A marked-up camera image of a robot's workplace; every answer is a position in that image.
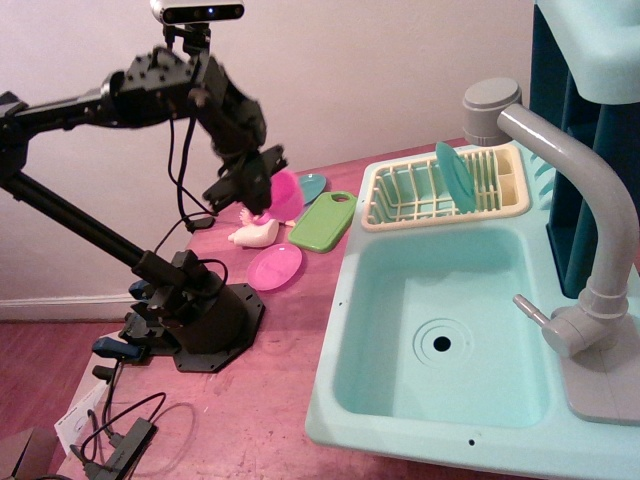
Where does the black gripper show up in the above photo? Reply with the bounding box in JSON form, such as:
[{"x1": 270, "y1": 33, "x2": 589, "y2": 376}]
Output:
[{"x1": 188, "y1": 57, "x2": 288, "y2": 210}]

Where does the pink plastic cup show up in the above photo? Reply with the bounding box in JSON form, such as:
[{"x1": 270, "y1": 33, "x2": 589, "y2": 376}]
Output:
[{"x1": 255, "y1": 170, "x2": 304, "y2": 225}]

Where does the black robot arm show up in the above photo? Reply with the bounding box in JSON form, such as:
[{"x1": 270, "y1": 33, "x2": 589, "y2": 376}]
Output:
[{"x1": 1, "y1": 47, "x2": 287, "y2": 373}]

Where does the teal toy sink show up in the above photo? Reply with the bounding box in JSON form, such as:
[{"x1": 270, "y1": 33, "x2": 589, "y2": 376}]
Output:
[{"x1": 305, "y1": 150, "x2": 639, "y2": 479}]

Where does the white toy chicken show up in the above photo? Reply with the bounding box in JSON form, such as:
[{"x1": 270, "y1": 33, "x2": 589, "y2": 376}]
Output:
[{"x1": 228, "y1": 208, "x2": 279, "y2": 248}]

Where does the teal plate on table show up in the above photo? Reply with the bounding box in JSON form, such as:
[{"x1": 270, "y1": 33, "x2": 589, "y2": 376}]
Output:
[{"x1": 298, "y1": 173, "x2": 327, "y2": 205}]

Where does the green cutting board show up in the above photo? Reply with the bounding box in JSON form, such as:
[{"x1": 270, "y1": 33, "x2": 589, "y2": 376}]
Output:
[{"x1": 288, "y1": 191, "x2": 357, "y2": 253}]

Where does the pink plastic plate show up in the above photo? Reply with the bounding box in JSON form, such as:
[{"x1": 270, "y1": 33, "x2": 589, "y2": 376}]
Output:
[{"x1": 247, "y1": 243, "x2": 302, "y2": 291}]

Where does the cream dish rack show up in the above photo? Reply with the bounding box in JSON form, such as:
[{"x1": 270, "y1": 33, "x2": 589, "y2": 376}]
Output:
[{"x1": 360, "y1": 144, "x2": 530, "y2": 232}]

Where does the teal plate in rack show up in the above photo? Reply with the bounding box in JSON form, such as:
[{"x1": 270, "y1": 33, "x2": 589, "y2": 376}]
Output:
[{"x1": 435, "y1": 142, "x2": 477, "y2": 214}]

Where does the blue table clamp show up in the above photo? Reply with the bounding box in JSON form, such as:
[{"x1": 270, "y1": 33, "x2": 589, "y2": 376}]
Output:
[{"x1": 92, "y1": 337, "x2": 143, "y2": 360}]

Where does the black usb hub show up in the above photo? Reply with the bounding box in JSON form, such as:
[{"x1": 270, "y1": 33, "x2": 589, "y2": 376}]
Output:
[{"x1": 84, "y1": 418, "x2": 157, "y2": 480}]

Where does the white paper sheet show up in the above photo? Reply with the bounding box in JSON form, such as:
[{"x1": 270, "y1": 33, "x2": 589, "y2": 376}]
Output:
[{"x1": 53, "y1": 357, "x2": 116, "y2": 455}]

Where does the cardboard box corner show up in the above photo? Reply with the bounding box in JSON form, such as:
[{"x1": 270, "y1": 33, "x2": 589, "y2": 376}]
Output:
[{"x1": 1, "y1": 427, "x2": 58, "y2": 479}]

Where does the dark teal kitchen cabinet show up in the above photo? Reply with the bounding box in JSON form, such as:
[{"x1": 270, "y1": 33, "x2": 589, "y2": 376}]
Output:
[{"x1": 530, "y1": 1, "x2": 639, "y2": 300}]

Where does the grey toy faucet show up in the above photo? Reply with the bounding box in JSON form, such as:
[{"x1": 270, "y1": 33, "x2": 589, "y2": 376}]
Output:
[{"x1": 462, "y1": 77, "x2": 639, "y2": 425}]

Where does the black camera cable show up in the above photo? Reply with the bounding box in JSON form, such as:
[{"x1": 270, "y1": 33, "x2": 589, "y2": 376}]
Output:
[{"x1": 162, "y1": 23, "x2": 221, "y2": 224}]

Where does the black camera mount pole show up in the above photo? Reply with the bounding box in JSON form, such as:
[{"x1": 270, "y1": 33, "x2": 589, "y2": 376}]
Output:
[{"x1": 182, "y1": 23, "x2": 211, "y2": 56}]

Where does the silver depth camera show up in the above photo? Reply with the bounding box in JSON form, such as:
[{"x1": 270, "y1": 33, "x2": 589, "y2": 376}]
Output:
[{"x1": 150, "y1": 0, "x2": 245, "y2": 26}]

